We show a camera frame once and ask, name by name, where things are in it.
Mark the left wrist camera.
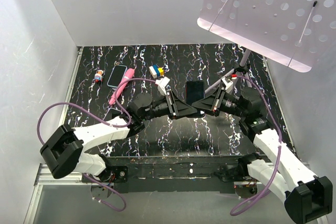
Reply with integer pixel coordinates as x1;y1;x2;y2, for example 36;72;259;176
155;77;170;96

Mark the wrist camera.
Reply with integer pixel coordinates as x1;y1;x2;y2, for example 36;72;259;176
155;77;170;96
221;74;237;94

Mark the lilac phone case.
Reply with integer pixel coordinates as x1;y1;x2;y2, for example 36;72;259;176
103;108;122;121

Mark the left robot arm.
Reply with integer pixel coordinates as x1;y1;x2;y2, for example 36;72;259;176
40;91;197;182

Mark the lilac tripod stand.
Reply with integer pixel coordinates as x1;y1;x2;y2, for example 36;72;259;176
205;49;251;95

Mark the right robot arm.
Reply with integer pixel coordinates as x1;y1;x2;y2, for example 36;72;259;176
192;87;333;223

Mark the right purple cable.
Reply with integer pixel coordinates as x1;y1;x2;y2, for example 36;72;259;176
230;74;283;217

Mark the coloured building block stack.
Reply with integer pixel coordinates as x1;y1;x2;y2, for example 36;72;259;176
149;65;164;79

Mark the small toy figurine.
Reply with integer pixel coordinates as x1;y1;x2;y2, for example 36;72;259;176
95;70;104;83

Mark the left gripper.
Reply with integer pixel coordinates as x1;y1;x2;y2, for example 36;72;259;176
141;91;197;122

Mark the phone in blue case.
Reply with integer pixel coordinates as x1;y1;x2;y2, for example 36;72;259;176
107;65;128;88

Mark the pink marker pen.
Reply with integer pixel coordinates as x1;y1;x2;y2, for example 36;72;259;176
109;69;135;105

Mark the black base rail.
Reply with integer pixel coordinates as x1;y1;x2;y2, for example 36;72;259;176
97;156;260;196

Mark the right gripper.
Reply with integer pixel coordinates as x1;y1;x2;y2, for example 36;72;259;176
192;87;246;119

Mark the perforated lilac board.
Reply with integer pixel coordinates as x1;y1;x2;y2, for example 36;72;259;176
197;0;335;72

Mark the black phone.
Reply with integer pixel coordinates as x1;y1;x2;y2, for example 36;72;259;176
185;81;205;105

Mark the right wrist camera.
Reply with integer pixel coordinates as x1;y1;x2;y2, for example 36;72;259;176
221;74;237;94

